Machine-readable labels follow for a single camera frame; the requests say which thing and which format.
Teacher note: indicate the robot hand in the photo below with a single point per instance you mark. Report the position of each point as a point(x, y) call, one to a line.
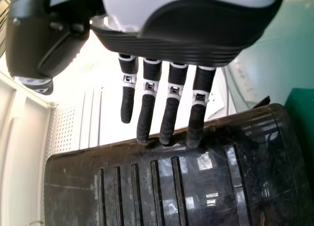
point(186, 27)

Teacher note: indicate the black oven with glass door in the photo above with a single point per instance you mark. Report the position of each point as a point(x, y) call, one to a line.
point(196, 182)

